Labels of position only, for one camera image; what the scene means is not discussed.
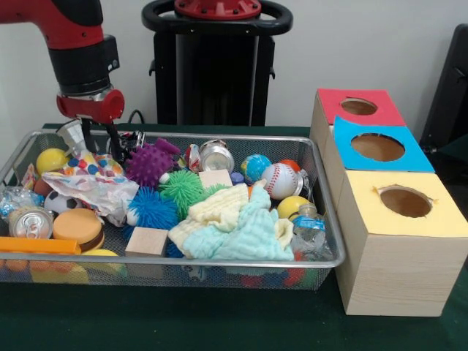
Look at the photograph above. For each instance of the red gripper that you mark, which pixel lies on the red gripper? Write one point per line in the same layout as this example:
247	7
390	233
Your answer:
91	108

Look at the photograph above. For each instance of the polka dot paper napkin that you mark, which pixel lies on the polka dot paper napkin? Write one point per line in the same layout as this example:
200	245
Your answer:
91	183

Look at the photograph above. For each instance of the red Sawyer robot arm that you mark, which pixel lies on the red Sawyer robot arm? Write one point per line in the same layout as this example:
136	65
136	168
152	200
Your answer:
73	36

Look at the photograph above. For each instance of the shallow mesh bin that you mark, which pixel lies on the shallow mesh bin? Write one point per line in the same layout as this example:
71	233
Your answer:
219	281

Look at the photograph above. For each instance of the wooden three-hole box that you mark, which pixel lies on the wooden three-hole box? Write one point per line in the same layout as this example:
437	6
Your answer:
395	270

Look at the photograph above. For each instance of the plain yellow ball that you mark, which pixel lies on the plain yellow ball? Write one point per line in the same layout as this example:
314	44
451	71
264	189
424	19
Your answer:
51	161

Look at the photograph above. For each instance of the purple knobbly toy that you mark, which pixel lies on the purple knobbly toy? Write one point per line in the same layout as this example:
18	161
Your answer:
150	164

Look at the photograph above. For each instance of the brown toy football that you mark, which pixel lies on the brown toy football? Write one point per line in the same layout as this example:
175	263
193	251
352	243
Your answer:
42	187

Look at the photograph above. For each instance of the blue spiky ball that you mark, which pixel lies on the blue spiky ball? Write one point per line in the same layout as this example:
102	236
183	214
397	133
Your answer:
151	212

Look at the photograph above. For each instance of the orange foam disc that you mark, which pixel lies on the orange foam disc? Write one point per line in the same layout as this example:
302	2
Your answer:
77	228

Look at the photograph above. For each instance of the green spiky ball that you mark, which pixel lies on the green spiky ball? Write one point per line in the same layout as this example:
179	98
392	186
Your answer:
181	190
215	189

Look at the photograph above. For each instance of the orange toy brick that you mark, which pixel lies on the orange toy brick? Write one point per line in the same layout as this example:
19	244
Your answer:
36	245

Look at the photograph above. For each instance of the pale yellow muslin cloth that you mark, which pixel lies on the pale yellow muslin cloth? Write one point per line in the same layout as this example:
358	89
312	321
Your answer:
212	212

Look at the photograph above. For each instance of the teal muslin cloth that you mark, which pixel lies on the teal muslin cloth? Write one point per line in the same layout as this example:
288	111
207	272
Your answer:
241	237

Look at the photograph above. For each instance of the white baseball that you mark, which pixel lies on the white baseball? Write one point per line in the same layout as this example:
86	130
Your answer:
279	181

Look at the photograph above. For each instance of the dark green table cloth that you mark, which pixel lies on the dark green table cloth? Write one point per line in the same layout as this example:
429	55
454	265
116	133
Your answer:
183	321

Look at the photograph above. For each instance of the yellow ball with black band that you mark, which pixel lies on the yellow ball with black band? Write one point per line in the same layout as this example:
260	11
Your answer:
292	206

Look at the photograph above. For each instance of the black upright panel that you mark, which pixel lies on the black upright panel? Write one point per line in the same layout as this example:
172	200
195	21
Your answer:
449	91

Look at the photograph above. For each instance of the dark green side-table cloth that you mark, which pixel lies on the dark green side-table cloth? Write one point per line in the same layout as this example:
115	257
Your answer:
457	157

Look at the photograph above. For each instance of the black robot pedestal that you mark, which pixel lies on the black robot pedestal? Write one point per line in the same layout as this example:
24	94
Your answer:
219	73

